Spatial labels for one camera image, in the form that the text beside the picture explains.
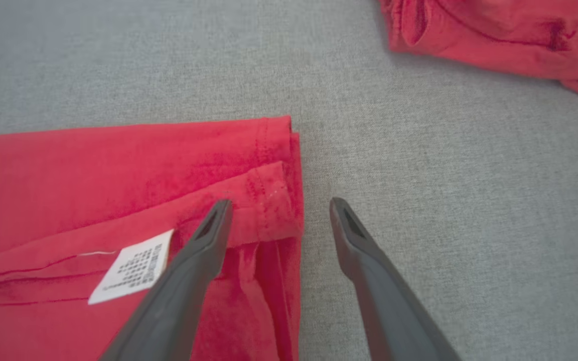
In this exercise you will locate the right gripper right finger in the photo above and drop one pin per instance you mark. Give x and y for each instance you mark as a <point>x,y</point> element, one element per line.
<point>389,311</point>

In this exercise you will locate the red shorts white side stripe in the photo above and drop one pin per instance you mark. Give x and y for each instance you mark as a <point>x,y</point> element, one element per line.
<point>494,35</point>

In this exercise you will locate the red basketball jersey white sleeves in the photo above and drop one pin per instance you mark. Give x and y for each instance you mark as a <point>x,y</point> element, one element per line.
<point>93,185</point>

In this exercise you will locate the grey fabric sofa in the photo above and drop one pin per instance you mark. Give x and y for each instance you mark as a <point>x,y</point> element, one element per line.
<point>419,150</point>

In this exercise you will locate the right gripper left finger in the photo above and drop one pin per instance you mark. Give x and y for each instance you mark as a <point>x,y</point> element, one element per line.
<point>178,296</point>

